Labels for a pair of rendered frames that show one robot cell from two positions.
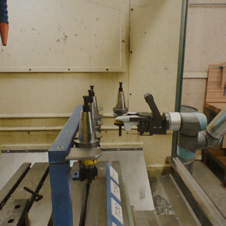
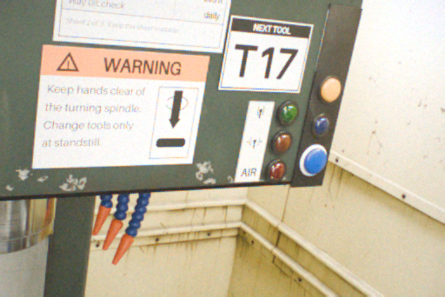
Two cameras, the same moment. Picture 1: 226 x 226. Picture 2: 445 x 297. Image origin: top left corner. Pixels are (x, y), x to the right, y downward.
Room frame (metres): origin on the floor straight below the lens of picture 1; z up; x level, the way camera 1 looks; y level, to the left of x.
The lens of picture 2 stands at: (0.07, -0.50, 1.83)
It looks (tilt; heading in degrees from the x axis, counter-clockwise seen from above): 17 degrees down; 58
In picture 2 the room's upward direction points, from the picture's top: 10 degrees clockwise
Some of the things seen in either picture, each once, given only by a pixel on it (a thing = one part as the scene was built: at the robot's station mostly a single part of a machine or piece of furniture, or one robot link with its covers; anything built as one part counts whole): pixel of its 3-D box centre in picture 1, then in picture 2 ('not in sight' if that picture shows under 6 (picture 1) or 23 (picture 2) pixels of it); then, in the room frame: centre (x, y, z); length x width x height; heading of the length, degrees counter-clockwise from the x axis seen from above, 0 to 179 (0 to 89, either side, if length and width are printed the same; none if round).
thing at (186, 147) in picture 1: (190, 143); not in sight; (0.82, -0.32, 1.07); 0.11 x 0.08 x 0.11; 118
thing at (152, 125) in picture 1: (152, 122); not in sight; (0.80, -0.15, 1.16); 0.12 x 0.08 x 0.09; 92
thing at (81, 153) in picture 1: (85, 153); not in sight; (0.40, 0.06, 1.21); 0.07 x 0.05 x 0.01; 92
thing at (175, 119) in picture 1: (171, 121); not in sight; (0.80, -0.24, 1.17); 0.08 x 0.05 x 0.08; 2
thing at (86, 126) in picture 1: (86, 125); not in sight; (0.46, 0.06, 1.26); 0.04 x 0.04 x 0.07
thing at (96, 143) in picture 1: (87, 143); not in sight; (0.46, 0.06, 1.21); 0.06 x 0.06 x 0.03
